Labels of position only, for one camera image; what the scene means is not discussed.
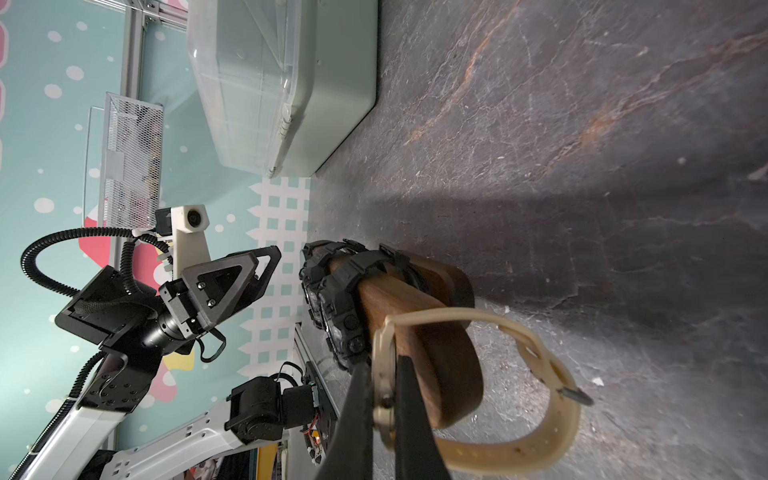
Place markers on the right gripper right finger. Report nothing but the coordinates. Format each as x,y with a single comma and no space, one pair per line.
416,453

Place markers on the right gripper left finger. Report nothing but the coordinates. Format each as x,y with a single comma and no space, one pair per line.
350,456

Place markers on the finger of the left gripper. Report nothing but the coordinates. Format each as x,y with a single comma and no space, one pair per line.
266,261
221,288

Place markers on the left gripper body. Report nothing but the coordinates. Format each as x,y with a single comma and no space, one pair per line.
180,318

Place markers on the black band watch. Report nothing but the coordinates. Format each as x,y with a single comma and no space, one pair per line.
317,258

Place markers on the chunky black sport watch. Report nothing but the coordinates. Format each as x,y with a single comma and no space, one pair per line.
346,329

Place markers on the wooden watch stand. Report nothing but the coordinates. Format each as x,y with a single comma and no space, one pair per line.
445,360

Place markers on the beige strap watch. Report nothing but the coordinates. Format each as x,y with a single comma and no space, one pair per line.
542,447

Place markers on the black round-face watch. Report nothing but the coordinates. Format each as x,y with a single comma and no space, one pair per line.
403,265

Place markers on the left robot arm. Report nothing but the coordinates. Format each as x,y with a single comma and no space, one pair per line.
134,328

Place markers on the translucent plastic storage box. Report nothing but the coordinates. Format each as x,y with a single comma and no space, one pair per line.
283,83

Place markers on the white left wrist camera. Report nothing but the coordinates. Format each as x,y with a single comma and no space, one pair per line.
183,229

